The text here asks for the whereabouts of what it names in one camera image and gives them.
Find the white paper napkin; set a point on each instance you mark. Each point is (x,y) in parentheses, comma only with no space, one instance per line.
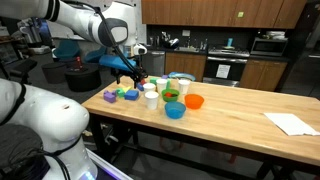
(290,124)

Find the black metal table frame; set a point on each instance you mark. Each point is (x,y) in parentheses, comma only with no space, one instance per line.
(96,133)

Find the small dark round ottoman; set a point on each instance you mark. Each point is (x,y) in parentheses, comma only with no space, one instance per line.
(53,73)

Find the translucent plastic cup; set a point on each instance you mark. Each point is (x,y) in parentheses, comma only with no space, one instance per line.
(161,86)

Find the green plastic bowl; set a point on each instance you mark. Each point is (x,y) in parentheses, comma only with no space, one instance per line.
(170,99)

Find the red stool wooden seat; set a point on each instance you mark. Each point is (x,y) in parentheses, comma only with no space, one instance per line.
(232,158)
(162,143)

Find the yellow foam triangle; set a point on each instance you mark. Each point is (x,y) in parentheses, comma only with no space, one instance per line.
(126,89)

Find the large black round ottoman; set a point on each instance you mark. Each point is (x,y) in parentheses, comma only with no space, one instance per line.
(83,80)

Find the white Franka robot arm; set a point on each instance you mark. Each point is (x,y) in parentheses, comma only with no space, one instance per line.
(50,123)

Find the green sticky note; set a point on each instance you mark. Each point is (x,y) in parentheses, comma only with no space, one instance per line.
(240,14)

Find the stainless kitchen stove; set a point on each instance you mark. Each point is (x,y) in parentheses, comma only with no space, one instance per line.
(240,66)

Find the black refrigerator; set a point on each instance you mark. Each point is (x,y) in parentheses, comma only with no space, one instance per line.
(303,50)

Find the small blue foam block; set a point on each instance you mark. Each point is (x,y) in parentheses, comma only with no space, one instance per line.
(140,87)

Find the small purple foam block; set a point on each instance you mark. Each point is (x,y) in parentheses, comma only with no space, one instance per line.
(164,77)

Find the long green foam block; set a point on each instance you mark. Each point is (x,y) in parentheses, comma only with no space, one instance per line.
(153,81)

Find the steel kitchen sink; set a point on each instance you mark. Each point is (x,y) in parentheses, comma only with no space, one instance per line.
(186,49)

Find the red toy strawberry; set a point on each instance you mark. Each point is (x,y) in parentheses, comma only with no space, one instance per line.
(168,95)

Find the orange plastic bowl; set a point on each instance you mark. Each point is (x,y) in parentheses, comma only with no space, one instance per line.
(194,101)

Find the stainless microwave oven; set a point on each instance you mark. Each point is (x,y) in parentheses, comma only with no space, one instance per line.
(268,46)

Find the blue plastic bowl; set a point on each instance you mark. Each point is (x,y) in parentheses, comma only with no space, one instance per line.
(175,110)

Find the white wall plate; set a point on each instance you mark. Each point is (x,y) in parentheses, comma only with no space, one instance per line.
(186,33)

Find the white robot base platform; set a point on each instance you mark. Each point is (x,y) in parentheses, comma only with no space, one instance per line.
(110,168)

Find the green foam arch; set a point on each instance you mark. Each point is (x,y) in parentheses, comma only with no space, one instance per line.
(119,93)

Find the purple rectangular foam block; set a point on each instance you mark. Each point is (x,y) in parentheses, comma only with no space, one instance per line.
(110,98)

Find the light blue plastic chair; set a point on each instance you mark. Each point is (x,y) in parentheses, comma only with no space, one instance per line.
(181,76)

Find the white paper sign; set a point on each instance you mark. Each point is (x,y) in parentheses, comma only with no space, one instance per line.
(223,71)

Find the wooden upper cabinets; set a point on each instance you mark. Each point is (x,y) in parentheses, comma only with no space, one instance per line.
(206,13)

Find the blue foam cube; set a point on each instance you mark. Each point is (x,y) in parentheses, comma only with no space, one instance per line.
(131,95)

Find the blue bottle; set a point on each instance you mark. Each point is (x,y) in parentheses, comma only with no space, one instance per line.
(229,42)

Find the black kettle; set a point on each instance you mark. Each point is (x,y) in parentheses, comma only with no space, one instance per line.
(170,42)

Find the purple notched foam block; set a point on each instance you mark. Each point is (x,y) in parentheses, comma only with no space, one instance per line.
(106,91)

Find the red bottle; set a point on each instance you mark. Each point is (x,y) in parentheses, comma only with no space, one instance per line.
(79,63)

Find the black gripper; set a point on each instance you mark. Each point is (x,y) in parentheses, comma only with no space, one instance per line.
(135,72)

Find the stack of white plates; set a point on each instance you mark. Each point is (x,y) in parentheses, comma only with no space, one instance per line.
(276,34)

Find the teal lounge chair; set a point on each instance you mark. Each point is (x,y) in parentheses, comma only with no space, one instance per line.
(66,50)
(95,56)

